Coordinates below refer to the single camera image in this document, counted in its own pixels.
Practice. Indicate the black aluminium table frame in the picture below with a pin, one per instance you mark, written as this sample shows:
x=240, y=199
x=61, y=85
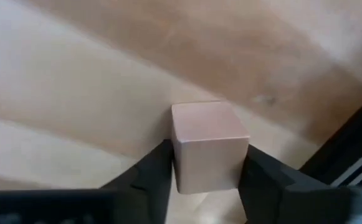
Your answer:
x=349, y=137

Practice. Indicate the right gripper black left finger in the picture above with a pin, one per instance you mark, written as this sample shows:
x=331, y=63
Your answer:
x=149, y=193

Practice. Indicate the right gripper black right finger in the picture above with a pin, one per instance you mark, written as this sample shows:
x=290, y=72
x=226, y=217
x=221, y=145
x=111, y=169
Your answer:
x=277, y=196

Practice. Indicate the plain wooden cube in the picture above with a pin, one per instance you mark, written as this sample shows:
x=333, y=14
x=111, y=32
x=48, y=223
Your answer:
x=208, y=146

